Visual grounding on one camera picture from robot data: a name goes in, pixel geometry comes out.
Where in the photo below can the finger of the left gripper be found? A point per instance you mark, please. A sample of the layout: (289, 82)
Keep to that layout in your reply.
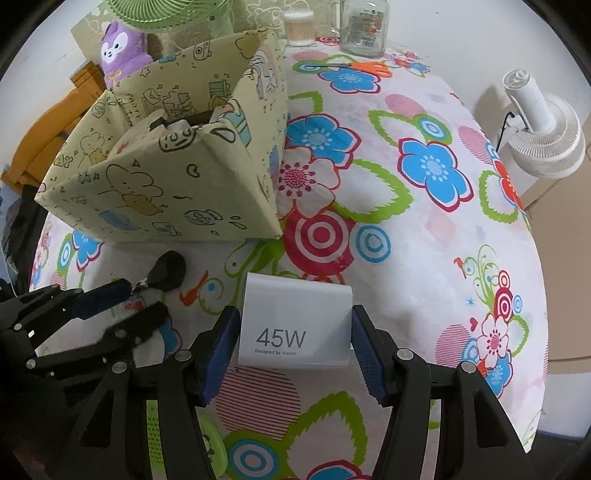
(137, 337)
(83, 305)

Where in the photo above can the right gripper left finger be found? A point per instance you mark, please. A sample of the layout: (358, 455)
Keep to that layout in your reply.
(112, 430)

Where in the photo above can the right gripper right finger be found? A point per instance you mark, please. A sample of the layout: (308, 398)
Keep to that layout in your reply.
(477, 439)

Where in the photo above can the small black object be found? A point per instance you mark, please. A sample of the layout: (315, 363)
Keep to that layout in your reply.
(166, 275)

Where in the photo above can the white 45W charger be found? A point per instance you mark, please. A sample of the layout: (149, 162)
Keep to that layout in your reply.
(295, 324)

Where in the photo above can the green panda speaker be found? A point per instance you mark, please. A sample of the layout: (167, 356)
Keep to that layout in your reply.
(213, 443)

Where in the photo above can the black clothing on chair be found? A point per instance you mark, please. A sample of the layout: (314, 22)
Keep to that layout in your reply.
(22, 222)

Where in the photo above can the wooden chair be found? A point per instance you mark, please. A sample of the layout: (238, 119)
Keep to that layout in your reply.
(45, 138)

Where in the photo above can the patterned cardboard storage box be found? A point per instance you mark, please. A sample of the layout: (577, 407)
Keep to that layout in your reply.
(211, 177)

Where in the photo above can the floral tablecloth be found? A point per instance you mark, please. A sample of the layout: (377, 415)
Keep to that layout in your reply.
(387, 185)

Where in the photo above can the purple plush toy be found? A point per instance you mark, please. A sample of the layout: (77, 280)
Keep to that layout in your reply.
(123, 51)

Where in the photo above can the green desk fan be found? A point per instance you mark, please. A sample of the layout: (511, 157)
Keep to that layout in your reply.
(185, 22)

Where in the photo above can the white standing fan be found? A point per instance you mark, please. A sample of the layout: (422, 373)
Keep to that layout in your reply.
(552, 144)

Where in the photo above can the patterned paper backdrop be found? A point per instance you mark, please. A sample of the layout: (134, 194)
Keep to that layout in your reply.
(235, 17)

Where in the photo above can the cotton swab container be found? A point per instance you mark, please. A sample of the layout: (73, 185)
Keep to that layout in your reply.
(299, 26)

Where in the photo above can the glass mason jar mug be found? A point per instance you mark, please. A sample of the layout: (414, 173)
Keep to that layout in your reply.
(361, 26)

